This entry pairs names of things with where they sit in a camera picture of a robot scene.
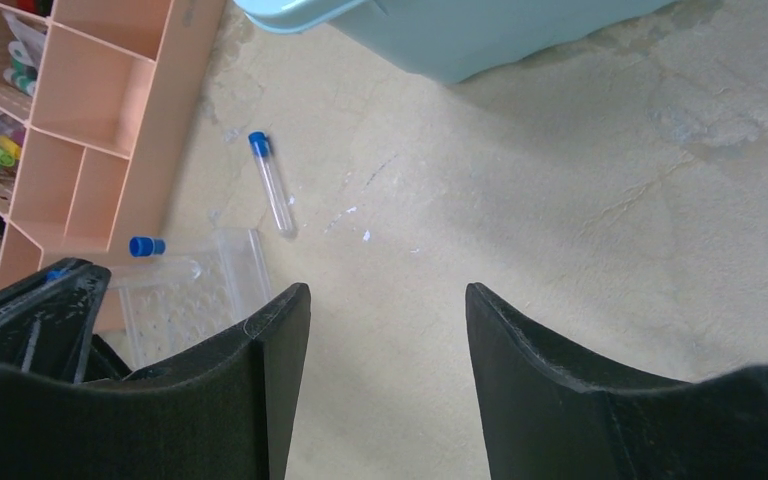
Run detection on clear plastic box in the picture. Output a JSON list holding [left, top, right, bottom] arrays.
[[110, 228, 272, 369]]

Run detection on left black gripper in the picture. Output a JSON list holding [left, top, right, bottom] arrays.
[[0, 258, 132, 384]]

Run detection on orange compartment tray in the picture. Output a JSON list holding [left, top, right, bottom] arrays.
[[0, 0, 230, 333]]

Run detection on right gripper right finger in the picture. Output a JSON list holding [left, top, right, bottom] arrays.
[[465, 283, 768, 479]]

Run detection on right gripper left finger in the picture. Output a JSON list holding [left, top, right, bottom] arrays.
[[0, 283, 311, 479]]

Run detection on teal plastic bin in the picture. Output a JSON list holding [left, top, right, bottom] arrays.
[[237, 0, 666, 84]]

